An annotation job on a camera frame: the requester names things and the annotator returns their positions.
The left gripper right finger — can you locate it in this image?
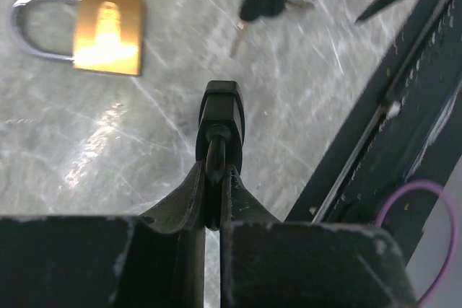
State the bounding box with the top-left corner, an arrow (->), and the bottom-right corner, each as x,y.
220,166 -> 417,307

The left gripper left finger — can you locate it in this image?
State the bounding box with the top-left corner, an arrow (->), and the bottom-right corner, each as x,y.
1,162 -> 205,307

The black padlock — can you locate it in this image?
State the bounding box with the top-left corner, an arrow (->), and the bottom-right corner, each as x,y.
196,80 -> 245,231

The large brass padlock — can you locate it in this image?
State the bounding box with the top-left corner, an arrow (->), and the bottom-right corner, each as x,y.
9,0 -> 145,76

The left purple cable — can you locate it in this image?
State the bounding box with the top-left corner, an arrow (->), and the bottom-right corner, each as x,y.
373,180 -> 461,305

